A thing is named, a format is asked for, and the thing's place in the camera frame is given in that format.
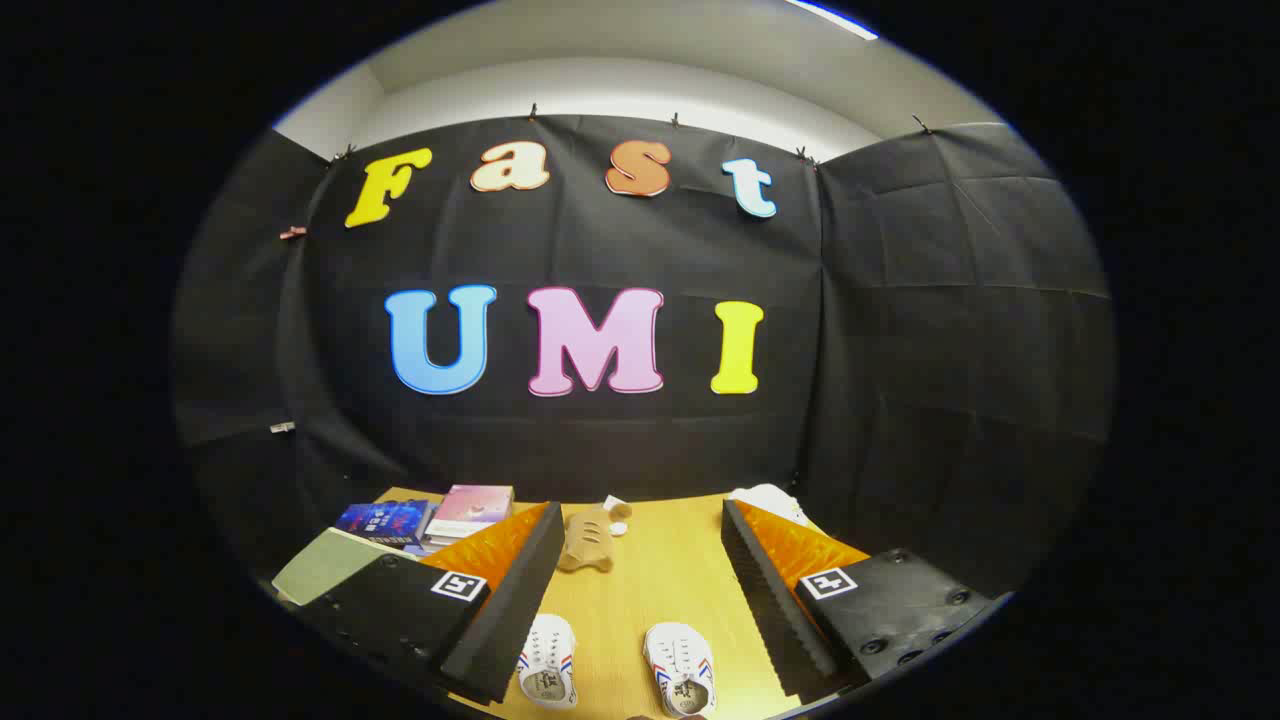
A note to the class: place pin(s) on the white striped canvas shoe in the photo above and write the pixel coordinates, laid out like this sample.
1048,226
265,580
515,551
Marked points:
678,660
548,655

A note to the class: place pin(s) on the white cover book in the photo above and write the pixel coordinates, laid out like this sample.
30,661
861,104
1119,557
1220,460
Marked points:
455,537

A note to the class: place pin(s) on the blue cover book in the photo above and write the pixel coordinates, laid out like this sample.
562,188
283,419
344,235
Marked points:
385,520

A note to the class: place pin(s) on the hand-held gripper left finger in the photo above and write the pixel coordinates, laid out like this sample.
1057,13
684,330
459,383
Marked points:
520,600

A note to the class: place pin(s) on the brown plush toy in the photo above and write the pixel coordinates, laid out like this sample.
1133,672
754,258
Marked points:
587,540

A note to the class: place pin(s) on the white soft pouch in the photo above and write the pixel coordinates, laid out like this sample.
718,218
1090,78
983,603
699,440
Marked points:
770,500

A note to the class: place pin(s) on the pink cover book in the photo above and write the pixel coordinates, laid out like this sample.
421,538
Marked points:
470,503

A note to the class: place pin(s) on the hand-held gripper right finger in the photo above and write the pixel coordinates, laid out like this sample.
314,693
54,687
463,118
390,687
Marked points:
770,600

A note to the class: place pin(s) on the green fabric storage box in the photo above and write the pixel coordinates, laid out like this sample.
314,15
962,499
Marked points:
325,565

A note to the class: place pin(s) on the grey-blue cover book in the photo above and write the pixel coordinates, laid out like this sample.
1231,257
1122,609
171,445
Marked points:
440,548

